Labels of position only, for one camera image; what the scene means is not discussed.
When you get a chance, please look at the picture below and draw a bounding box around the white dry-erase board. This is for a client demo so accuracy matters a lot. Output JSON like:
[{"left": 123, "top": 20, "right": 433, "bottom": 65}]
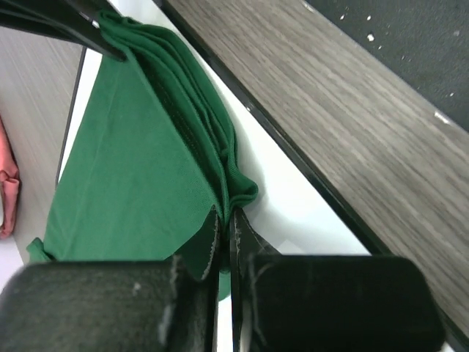
[{"left": 57, "top": 1, "right": 369, "bottom": 351}]

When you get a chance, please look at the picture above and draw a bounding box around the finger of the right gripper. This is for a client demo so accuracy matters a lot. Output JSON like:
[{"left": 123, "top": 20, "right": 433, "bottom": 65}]
[{"left": 1, "top": 0, "right": 125, "bottom": 61}]

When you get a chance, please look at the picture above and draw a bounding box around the green t-shirt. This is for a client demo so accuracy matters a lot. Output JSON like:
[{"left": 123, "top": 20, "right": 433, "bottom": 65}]
[{"left": 25, "top": 10, "right": 259, "bottom": 302}]

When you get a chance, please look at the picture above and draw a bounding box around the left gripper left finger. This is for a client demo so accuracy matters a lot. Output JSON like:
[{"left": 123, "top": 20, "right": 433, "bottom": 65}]
[{"left": 1, "top": 210, "right": 221, "bottom": 351}]

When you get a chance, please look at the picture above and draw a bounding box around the folded pink t-shirt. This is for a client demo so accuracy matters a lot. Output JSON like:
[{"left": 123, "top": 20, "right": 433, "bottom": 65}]
[{"left": 1, "top": 122, "right": 21, "bottom": 239}]

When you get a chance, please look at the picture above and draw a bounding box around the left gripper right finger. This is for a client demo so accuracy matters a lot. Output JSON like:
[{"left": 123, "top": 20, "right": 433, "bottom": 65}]
[{"left": 229, "top": 209, "right": 446, "bottom": 351}]

